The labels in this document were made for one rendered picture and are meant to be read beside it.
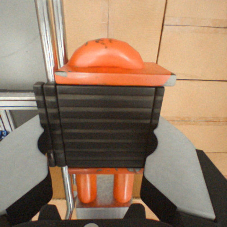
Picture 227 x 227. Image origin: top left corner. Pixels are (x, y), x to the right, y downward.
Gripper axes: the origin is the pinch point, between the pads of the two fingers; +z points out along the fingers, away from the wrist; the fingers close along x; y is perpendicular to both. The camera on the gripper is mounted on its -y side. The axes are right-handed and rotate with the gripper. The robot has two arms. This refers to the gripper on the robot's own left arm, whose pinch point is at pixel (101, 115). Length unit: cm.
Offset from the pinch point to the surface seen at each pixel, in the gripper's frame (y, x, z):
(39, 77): 25, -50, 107
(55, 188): 30.2, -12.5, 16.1
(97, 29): -7, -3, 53
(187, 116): 28, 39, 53
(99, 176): 10.3, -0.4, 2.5
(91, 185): 7.7, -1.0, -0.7
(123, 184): 7.4, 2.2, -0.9
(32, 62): 14, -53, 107
